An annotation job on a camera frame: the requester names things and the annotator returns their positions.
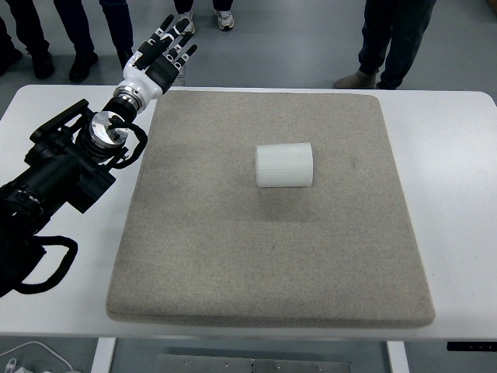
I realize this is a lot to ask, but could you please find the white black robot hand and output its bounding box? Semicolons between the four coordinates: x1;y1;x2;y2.
122;14;198;104

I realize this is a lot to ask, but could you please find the white cup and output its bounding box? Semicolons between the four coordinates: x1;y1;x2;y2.
255;141;315;189

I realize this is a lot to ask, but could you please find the silver floor socket plate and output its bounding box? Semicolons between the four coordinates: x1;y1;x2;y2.
170;65;188;88

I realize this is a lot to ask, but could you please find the person in black shoes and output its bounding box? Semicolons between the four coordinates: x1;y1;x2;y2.
54;0;135;83
0;0;55;80

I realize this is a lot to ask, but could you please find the person in white sneakers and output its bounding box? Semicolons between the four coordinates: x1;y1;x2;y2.
172;0;236;36

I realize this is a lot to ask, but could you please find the grey-brown felt mat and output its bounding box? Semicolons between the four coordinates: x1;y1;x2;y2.
106;89;436;329

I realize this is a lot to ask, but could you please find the person in tan shoes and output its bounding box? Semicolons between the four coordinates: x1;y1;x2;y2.
332;0;438;90

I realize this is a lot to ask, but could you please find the white table leg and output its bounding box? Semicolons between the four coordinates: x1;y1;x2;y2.
91;337;117;373
385;340;408;373

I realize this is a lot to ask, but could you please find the grey metal plate with screws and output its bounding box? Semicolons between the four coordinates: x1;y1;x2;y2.
157;353;353;373

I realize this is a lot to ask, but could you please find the black table control panel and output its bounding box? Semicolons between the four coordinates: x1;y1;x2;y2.
446;341;497;353

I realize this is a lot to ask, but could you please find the white cable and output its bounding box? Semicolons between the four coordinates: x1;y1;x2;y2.
0;340;75;373

